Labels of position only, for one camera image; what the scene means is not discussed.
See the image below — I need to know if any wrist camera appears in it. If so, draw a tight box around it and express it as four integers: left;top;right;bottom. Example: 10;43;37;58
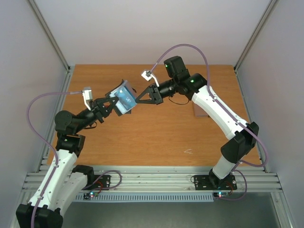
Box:
141;70;160;87
82;86;93;111

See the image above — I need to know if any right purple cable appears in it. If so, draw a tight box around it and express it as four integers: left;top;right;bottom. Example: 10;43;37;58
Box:
149;43;269;168

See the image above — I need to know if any blue credit card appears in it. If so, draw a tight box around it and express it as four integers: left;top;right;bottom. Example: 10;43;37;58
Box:
114;86;136;114

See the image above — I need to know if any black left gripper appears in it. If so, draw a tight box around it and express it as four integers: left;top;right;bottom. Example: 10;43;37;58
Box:
74;95;118;133

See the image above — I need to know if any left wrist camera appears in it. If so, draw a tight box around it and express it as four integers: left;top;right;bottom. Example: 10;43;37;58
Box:
82;86;93;111

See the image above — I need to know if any circuit board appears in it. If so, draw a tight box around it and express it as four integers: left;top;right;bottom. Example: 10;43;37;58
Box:
83;192;99;200
213;191;230;199

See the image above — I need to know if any aluminium rail frame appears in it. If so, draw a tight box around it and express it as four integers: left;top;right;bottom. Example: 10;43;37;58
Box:
22;165;283;193

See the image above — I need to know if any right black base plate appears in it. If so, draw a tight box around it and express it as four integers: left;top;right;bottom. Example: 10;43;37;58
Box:
190;174;238;191

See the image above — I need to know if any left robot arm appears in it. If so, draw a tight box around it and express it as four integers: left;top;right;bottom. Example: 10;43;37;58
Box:
16;96;119;228

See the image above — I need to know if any left circuit board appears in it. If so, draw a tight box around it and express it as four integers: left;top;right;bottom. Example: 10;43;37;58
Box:
83;192;99;200

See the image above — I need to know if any grey slotted cable duct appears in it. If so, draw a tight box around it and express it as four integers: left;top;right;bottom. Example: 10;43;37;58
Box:
74;192;214;203

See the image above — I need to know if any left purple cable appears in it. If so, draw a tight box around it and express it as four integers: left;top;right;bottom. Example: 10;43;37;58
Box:
25;90;84;226

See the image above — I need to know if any black leather card holder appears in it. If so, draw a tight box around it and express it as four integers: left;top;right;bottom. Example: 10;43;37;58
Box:
105;79;137;116

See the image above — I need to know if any beige leather card holder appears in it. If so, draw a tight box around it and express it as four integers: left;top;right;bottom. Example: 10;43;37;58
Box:
193;103;208;117

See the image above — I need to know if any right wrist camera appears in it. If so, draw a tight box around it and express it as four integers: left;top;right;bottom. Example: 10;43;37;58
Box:
141;70;160;87

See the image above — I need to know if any right circuit board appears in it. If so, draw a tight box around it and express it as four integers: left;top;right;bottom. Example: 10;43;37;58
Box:
213;191;230;199

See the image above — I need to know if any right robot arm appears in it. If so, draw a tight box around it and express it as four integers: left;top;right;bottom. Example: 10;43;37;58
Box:
136;56;259;189

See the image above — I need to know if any purple cable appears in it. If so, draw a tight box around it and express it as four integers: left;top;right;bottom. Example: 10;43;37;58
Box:
25;90;84;226
149;43;269;168

